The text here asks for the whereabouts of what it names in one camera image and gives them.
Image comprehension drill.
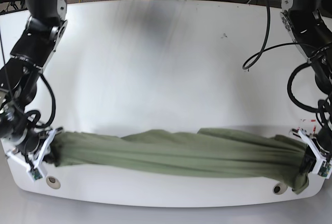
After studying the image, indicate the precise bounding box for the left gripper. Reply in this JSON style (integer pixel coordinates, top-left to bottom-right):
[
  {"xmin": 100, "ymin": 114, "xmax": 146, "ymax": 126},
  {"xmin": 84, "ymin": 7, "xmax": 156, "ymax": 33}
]
[{"xmin": 299, "ymin": 126, "xmax": 331, "ymax": 174}]

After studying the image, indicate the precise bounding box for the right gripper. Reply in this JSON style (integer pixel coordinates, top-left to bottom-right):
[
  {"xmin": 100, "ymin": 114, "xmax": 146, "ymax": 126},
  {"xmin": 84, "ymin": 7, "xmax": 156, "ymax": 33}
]
[{"xmin": 12, "ymin": 128, "xmax": 59, "ymax": 166}]

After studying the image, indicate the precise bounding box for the green T-shirt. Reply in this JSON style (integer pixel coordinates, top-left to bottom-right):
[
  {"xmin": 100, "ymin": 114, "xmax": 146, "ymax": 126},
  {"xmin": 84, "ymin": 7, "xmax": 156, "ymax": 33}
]
[{"xmin": 50, "ymin": 128, "xmax": 309, "ymax": 194}]

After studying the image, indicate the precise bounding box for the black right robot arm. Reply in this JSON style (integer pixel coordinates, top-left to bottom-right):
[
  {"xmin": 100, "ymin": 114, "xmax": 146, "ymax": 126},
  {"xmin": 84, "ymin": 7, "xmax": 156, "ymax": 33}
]
[{"xmin": 1, "ymin": 0, "xmax": 67, "ymax": 166}]

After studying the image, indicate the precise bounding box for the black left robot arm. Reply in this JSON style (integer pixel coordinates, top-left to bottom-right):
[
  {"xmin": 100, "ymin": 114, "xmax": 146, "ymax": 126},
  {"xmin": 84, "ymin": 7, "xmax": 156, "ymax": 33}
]
[{"xmin": 280, "ymin": 0, "xmax": 331, "ymax": 179}]

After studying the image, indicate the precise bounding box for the left grey table grommet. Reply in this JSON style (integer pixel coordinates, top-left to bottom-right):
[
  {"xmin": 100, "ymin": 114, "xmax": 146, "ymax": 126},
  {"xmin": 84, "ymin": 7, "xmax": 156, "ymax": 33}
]
[{"xmin": 46, "ymin": 176, "xmax": 61, "ymax": 190}]

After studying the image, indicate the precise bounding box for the grey table grommet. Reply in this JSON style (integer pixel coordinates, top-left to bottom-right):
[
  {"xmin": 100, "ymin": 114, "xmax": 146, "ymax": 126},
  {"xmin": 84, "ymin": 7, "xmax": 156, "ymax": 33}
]
[
  {"xmin": 46, "ymin": 176, "xmax": 61, "ymax": 190},
  {"xmin": 272, "ymin": 182, "xmax": 288, "ymax": 195}
]

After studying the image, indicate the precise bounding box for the red tape rectangle marking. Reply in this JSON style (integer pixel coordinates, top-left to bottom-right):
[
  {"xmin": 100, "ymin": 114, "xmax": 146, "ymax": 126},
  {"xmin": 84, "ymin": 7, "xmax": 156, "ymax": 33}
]
[{"xmin": 299, "ymin": 119, "xmax": 317, "ymax": 134}]

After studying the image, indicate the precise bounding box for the right grey table grommet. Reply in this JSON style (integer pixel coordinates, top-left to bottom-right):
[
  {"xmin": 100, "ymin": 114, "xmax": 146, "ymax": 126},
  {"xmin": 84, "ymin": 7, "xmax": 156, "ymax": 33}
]
[{"xmin": 272, "ymin": 182, "xmax": 288, "ymax": 195}]

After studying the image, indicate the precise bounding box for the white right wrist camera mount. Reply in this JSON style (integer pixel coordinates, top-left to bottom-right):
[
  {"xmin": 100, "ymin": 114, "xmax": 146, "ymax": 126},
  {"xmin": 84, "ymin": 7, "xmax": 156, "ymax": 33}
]
[{"xmin": 5, "ymin": 127, "xmax": 63, "ymax": 182}]

